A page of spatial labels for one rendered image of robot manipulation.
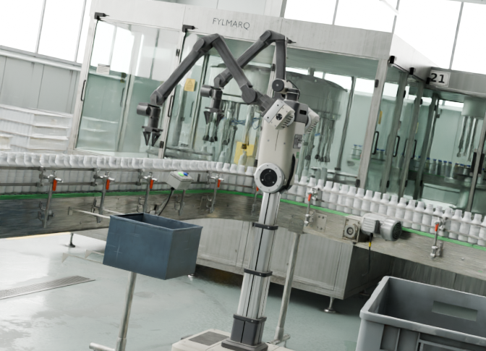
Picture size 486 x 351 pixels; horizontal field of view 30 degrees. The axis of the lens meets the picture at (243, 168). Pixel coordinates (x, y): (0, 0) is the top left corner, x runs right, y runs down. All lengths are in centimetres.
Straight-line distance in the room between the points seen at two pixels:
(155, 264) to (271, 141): 110
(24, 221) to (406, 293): 186
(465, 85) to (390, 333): 734
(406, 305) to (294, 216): 329
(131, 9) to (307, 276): 285
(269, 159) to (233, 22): 332
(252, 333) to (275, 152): 96
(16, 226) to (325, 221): 242
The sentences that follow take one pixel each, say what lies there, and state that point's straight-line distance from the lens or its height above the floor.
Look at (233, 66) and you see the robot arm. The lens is 465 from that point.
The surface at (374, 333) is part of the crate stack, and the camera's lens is 200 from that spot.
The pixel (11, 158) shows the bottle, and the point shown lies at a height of 114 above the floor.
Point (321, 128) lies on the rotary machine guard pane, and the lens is 757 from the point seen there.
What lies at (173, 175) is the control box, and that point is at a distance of 482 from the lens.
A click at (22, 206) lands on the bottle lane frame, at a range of 385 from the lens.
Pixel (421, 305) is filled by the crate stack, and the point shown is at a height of 105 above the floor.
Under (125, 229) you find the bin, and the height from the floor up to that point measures 90.
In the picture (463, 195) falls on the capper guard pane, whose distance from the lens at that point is 923.
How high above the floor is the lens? 147
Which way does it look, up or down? 3 degrees down
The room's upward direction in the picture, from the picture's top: 10 degrees clockwise
